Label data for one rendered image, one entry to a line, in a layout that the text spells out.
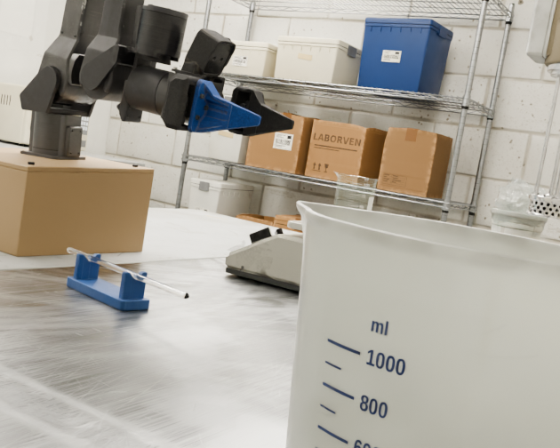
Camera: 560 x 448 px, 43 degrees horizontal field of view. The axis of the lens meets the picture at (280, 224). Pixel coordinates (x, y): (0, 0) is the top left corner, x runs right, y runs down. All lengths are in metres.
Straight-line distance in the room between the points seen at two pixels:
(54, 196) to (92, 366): 0.42
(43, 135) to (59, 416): 0.64
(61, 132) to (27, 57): 3.25
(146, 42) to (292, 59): 2.56
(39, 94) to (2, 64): 3.16
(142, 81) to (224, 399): 0.51
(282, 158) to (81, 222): 2.51
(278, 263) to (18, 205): 0.32
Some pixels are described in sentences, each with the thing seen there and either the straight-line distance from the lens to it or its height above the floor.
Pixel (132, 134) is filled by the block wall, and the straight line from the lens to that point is 4.55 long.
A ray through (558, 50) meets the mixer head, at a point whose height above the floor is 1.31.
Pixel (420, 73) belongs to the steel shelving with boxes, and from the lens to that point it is 3.22.
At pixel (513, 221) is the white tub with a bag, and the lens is 1.89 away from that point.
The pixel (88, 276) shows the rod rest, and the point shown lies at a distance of 0.77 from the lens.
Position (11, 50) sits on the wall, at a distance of 4.20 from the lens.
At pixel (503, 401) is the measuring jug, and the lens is 0.24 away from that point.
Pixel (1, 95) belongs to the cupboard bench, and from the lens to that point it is 3.92.
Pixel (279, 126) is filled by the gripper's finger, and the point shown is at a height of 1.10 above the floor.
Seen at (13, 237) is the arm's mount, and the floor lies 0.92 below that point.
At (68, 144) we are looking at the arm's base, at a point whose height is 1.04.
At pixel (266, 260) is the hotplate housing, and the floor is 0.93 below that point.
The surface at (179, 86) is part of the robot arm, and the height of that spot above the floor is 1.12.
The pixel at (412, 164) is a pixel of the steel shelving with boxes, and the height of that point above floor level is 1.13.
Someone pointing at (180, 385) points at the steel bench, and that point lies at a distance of 0.51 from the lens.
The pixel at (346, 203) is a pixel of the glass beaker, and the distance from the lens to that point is 0.94.
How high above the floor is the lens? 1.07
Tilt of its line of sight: 5 degrees down
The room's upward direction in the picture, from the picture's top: 10 degrees clockwise
